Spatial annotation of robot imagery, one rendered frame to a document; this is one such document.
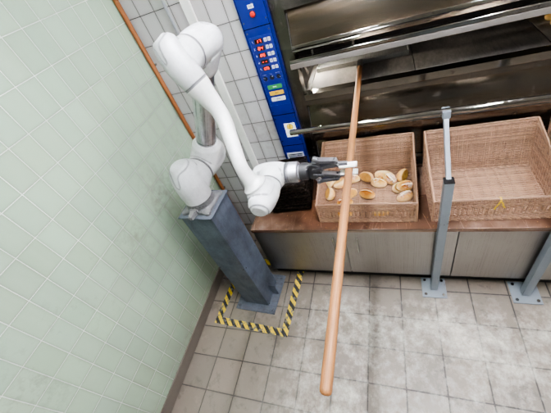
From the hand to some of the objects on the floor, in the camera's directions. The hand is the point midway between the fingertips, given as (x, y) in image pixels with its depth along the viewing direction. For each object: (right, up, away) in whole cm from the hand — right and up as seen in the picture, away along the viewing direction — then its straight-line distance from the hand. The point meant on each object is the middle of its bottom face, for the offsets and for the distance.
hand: (348, 168), depth 118 cm
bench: (+89, -47, +91) cm, 136 cm away
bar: (+68, -63, +84) cm, 125 cm away
